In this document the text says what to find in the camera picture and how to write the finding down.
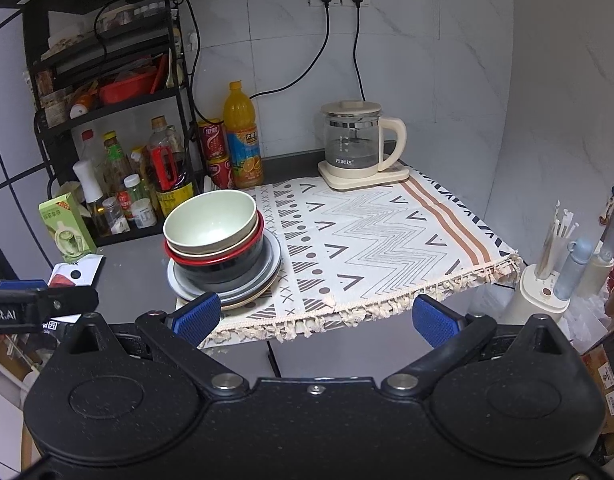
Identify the cardboard box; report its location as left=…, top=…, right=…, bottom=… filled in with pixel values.
left=580, top=345, right=614, bottom=433

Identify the red plastic container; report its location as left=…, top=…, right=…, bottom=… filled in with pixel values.
left=98, top=67, right=158, bottom=106

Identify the black bowl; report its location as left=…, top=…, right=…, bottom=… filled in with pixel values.
left=174, top=240, right=266, bottom=295

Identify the pale green bowl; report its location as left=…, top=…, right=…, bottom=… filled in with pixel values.
left=163, top=189, right=258, bottom=256

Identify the cream kettle base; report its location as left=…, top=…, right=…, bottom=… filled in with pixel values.
left=317, top=160, right=410, bottom=192

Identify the pale blue bottle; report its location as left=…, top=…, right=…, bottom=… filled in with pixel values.
left=554, top=237, right=595, bottom=302

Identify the cream utensil holder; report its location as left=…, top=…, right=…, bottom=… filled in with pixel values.
left=497, top=200, right=578, bottom=323

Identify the green cap sauce bottle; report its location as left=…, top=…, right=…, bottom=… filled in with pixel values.
left=104, top=132, right=134, bottom=197

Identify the orange juice bottle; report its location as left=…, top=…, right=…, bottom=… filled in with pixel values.
left=223, top=81, right=264, bottom=189

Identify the black metal rack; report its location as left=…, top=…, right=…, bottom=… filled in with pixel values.
left=22, top=0, right=200, bottom=248

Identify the dark red handle bottle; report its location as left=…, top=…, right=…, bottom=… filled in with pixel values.
left=148, top=116, right=195, bottom=218

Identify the small white jar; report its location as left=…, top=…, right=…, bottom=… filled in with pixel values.
left=132, top=198, right=157, bottom=228

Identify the red and white packet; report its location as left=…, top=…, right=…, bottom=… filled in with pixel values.
left=48, top=254, right=106, bottom=288

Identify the green carton box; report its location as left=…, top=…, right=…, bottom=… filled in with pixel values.
left=38, top=194, right=98, bottom=256

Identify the cream bottle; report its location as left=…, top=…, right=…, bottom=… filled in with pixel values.
left=582, top=212, right=614, bottom=306

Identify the red drink can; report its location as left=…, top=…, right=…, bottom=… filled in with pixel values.
left=207, top=156, right=234, bottom=189
left=198, top=119, right=229, bottom=161

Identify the patterned fringed tablecloth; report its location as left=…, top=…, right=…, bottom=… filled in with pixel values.
left=197, top=167, right=524, bottom=350

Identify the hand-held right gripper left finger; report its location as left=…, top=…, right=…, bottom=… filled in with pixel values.
left=62, top=292, right=249, bottom=394

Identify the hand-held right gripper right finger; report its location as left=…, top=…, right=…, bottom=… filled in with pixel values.
left=382, top=294, right=581, bottom=394

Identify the glass electric kettle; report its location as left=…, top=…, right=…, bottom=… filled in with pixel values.
left=321, top=101, right=407, bottom=171

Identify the white cap oil bottle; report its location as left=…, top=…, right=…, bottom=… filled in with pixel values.
left=73, top=160, right=110, bottom=238

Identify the beige bowl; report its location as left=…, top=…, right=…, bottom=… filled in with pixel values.
left=166, top=210, right=263, bottom=261

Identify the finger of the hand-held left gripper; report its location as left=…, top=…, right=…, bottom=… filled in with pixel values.
left=0, top=279, right=99, bottom=323

